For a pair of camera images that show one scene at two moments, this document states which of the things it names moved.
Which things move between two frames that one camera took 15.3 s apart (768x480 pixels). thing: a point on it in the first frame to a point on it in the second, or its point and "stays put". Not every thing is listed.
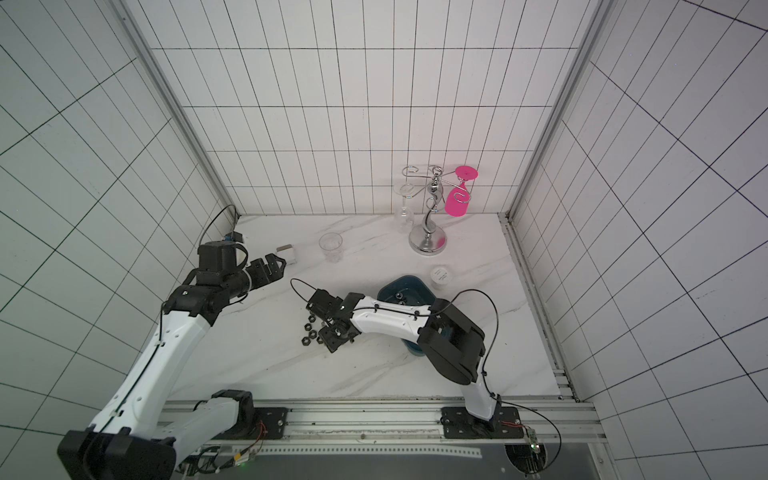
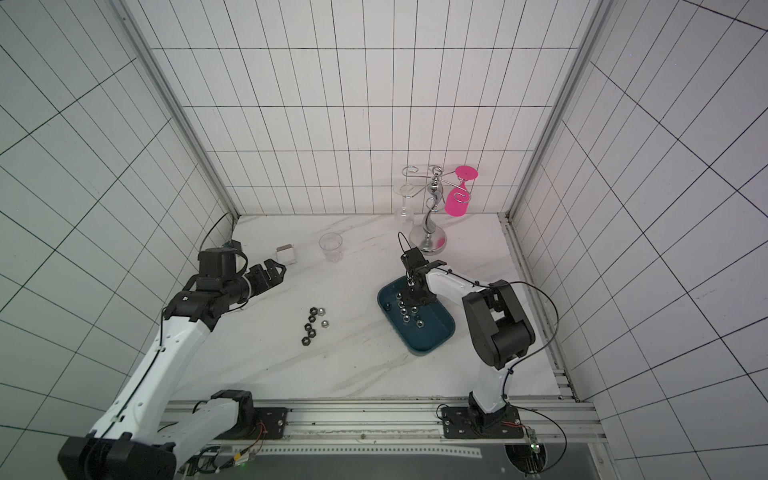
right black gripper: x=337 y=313 to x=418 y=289
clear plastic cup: x=331 y=245 stays put
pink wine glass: x=458 y=198 stays put
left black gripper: x=276 y=272 stays put
